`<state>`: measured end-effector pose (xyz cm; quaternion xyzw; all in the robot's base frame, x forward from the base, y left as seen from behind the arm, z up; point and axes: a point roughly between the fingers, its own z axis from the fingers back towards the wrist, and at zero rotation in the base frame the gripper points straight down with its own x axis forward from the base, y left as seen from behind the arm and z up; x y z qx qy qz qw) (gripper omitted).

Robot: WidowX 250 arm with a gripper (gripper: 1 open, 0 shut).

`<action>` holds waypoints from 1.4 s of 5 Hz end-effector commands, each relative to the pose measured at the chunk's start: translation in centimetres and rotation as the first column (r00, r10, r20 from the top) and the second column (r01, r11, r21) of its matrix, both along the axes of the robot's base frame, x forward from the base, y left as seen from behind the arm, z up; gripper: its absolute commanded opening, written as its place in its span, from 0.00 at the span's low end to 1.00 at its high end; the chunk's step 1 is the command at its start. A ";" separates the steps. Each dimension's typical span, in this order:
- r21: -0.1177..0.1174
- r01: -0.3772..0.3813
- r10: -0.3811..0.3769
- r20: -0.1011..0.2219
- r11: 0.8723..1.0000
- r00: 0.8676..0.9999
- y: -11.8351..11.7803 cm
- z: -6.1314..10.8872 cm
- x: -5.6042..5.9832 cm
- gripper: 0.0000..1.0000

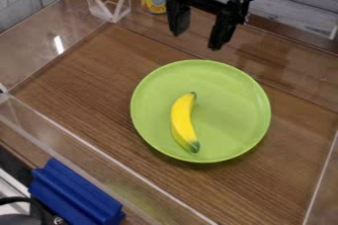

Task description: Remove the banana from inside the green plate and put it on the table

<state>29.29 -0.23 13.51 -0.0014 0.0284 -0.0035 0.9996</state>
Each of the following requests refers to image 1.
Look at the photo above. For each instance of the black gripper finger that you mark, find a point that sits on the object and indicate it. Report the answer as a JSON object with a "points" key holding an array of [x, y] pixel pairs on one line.
{"points": [[224, 28], [178, 16]]}

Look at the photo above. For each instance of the blue plastic clamp block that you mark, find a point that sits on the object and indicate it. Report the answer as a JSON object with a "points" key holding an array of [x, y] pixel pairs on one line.
{"points": [[73, 197]]}

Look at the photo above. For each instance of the clear acrylic enclosure wall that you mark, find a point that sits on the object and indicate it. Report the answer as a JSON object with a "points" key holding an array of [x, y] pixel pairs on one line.
{"points": [[72, 64]]}

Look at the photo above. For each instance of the yellow banana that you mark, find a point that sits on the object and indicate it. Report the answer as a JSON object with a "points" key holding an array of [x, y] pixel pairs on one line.
{"points": [[181, 122]]}

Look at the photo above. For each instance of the green plate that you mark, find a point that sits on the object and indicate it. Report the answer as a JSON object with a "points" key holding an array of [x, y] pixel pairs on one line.
{"points": [[232, 116]]}

